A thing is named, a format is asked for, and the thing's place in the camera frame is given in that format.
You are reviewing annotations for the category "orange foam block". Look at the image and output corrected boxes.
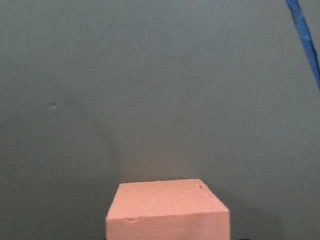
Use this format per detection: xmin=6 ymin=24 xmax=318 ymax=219
xmin=105 ymin=179 xmax=231 ymax=240

